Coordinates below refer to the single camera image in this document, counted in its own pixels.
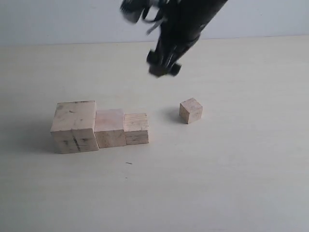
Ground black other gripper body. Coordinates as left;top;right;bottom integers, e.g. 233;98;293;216
154;0;227;64

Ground smallest wooden cube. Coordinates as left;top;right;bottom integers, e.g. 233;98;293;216
179;98;203;124

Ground third largest wooden cube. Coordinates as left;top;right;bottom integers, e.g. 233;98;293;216
124;113;149;145

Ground second largest wooden cube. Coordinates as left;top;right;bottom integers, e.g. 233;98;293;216
94;109;126;148

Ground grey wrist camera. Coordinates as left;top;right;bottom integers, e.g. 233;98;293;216
120;0;149;24

